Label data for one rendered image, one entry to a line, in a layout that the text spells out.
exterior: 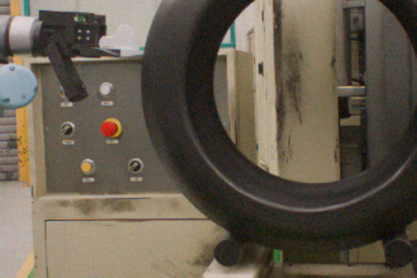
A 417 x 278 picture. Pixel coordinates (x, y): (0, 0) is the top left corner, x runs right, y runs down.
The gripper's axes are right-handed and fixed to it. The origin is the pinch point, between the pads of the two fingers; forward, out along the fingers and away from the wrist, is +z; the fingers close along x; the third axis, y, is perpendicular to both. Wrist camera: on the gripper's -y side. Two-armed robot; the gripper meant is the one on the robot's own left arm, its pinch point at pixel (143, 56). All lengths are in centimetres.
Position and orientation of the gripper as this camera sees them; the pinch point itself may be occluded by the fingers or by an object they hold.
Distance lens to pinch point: 146.7
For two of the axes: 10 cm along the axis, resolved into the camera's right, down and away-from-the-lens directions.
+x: 1.7, -0.7, 9.8
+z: 9.8, 0.8, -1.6
